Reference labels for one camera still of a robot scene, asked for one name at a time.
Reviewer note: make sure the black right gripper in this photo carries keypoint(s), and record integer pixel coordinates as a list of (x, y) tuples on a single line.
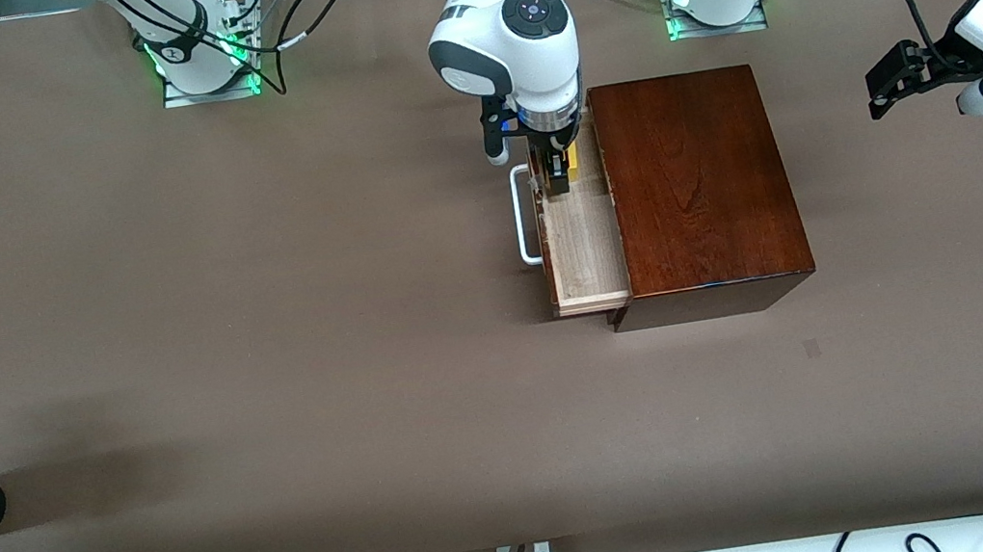
[(551, 158)]

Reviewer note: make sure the yellow block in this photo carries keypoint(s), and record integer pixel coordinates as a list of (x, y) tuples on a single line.
[(573, 168)]

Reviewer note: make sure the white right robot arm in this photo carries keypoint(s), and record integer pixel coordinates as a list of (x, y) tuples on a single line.
[(516, 48)]

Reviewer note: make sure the dark brown wooden cabinet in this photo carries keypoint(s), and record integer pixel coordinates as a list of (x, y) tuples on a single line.
[(702, 186)]

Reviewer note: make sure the small clear tape piece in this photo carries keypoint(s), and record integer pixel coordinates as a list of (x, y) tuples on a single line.
[(811, 348)]

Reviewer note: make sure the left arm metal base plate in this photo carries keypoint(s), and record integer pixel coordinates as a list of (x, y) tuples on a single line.
[(718, 31)]

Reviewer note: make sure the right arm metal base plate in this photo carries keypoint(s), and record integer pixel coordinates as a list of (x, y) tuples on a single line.
[(211, 97)]

